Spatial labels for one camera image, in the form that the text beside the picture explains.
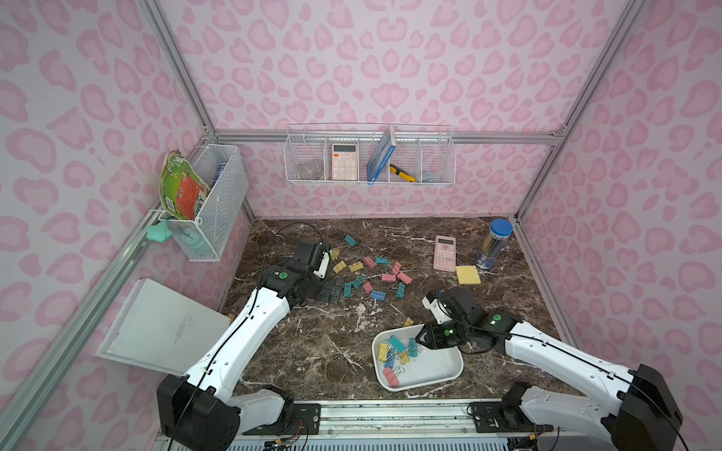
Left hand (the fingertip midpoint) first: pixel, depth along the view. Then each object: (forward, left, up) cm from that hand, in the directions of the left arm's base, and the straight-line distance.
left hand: (322, 279), depth 79 cm
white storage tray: (-18, -30, -19) cm, 40 cm away
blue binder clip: (-17, -19, -17) cm, 31 cm away
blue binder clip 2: (+5, -17, -19) cm, 25 cm away
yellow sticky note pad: (+13, -49, -19) cm, 54 cm away
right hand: (-13, -27, -9) cm, 32 cm away
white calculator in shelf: (+39, -5, +12) cm, 41 cm away
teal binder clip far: (+29, -6, -19) cm, 36 cm away
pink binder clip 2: (+11, -26, -18) cm, 34 cm away
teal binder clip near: (-13, -22, -15) cm, 29 cm away
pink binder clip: (-22, -19, -17) cm, 33 cm away
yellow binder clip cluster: (-15, -17, -16) cm, 28 cm away
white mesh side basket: (+5, +29, +13) cm, 32 cm away
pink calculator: (+22, -42, -17) cm, 50 cm away
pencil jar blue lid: (+18, -56, 0) cm, 59 cm away
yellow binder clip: (+17, -8, -18) cm, 26 cm away
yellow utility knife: (+38, -25, +7) cm, 46 cm away
